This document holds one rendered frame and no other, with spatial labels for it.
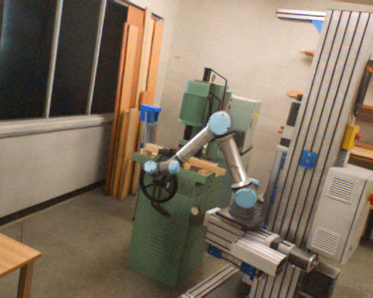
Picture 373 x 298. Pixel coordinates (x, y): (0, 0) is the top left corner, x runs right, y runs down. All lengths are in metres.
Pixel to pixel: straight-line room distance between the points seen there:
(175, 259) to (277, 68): 2.99
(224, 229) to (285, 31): 3.27
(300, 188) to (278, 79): 2.88
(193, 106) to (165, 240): 1.01
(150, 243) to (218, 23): 3.27
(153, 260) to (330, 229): 1.36
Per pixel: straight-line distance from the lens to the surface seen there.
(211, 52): 5.12
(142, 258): 2.93
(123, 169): 4.15
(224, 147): 1.93
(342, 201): 2.07
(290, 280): 2.34
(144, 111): 3.53
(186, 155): 2.11
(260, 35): 4.99
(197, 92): 2.57
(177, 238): 2.72
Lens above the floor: 1.58
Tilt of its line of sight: 12 degrees down
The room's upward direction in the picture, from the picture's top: 12 degrees clockwise
